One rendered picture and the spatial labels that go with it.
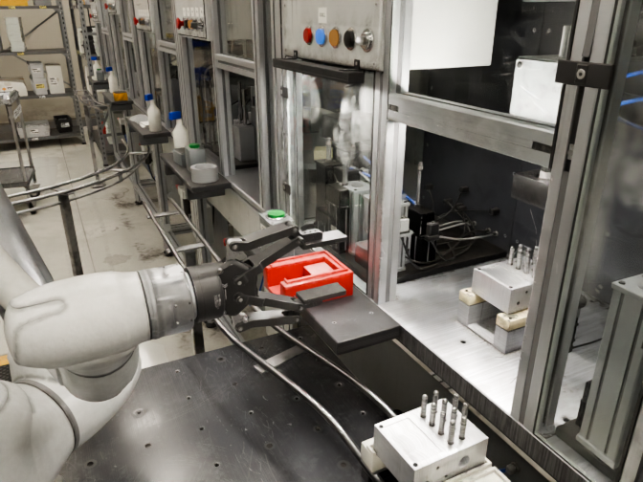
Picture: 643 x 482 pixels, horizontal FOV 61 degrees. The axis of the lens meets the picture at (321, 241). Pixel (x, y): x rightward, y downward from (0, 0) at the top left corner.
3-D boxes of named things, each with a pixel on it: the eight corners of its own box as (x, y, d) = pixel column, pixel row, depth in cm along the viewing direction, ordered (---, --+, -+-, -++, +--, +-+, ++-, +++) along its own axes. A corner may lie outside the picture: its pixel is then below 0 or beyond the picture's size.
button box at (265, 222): (259, 257, 134) (257, 211, 129) (289, 251, 137) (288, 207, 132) (272, 270, 127) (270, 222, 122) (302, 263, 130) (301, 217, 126)
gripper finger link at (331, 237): (295, 242, 78) (294, 237, 78) (338, 233, 81) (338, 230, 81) (303, 250, 76) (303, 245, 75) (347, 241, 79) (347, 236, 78)
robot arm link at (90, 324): (134, 249, 67) (134, 295, 78) (-11, 273, 61) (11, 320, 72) (154, 327, 63) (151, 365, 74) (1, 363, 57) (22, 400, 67)
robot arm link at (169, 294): (146, 288, 64) (196, 278, 66) (133, 259, 71) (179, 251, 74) (155, 354, 68) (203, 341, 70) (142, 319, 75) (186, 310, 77)
